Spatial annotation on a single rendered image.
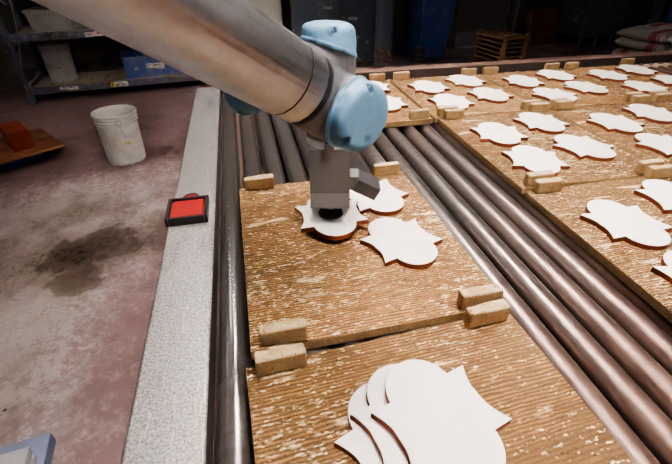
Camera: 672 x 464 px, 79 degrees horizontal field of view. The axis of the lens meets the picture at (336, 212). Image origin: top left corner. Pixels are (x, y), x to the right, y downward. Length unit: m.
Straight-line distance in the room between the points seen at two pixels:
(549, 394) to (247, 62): 0.46
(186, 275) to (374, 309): 0.30
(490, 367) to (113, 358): 1.58
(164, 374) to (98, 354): 1.38
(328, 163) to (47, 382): 1.55
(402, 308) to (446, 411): 0.17
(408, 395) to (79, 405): 1.49
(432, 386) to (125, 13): 0.42
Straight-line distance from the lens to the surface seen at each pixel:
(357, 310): 0.57
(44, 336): 2.13
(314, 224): 0.69
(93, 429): 1.74
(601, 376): 0.62
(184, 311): 0.63
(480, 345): 0.56
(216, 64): 0.34
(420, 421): 0.45
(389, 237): 0.68
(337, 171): 0.63
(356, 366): 0.51
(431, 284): 0.62
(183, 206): 0.84
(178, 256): 0.73
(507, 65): 1.88
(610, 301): 0.73
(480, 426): 0.46
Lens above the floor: 1.35
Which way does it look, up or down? 33 degrees down
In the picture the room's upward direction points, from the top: straight up
